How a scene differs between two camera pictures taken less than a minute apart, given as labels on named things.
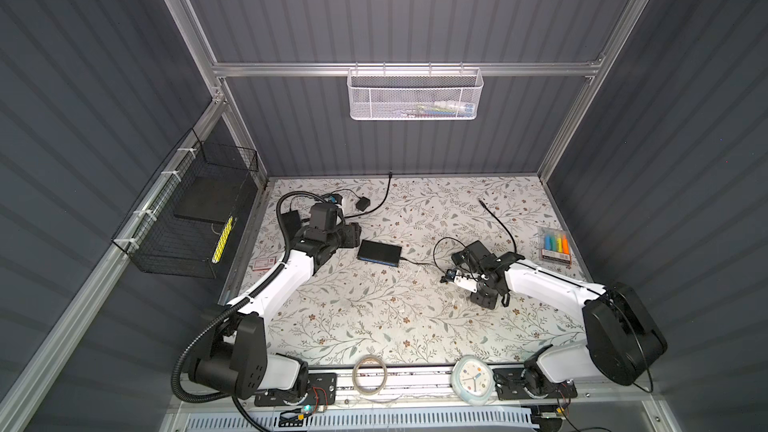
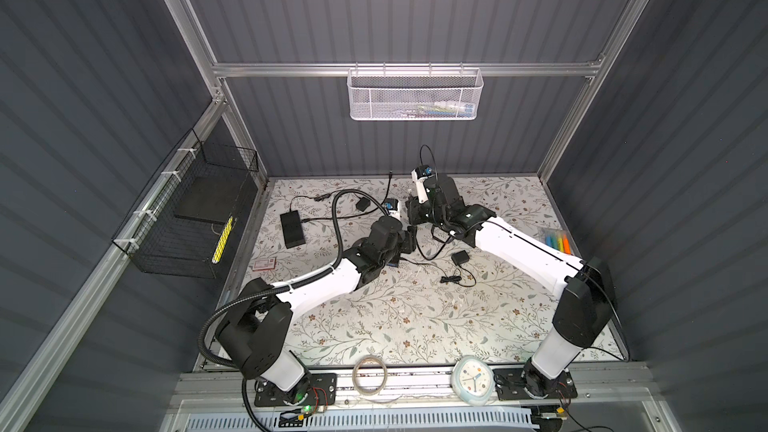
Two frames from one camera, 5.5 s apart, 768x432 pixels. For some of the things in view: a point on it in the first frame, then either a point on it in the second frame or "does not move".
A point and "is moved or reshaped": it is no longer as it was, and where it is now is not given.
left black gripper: x=350 y=232 to x=406 y=239
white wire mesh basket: x=415 y=94 does not move
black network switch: x=291 y=223 does not move
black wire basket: x=188 y=222 does not move
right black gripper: x=483 y=301 to x=413 y=205
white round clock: x=473 y=379 does not move
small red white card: x=263 y=264 does not move
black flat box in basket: x=210 y=198 does not move
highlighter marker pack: x=556 y=246 does not move
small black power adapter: x=416 y=262 is moved or reshaped
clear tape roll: x=355 y=380 does not move
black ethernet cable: x=485 y=207 is moved or reshaped
